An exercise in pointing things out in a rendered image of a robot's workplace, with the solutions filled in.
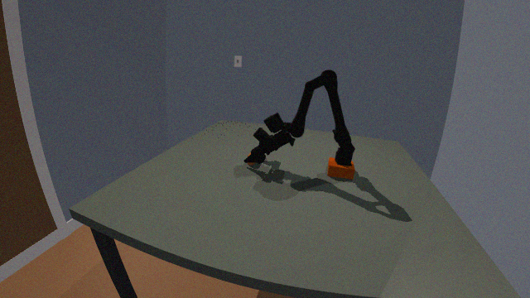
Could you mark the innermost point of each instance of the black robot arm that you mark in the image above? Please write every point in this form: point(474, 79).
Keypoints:
point(274, 122)

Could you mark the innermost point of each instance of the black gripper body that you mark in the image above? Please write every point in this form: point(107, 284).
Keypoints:
point(259, 154)

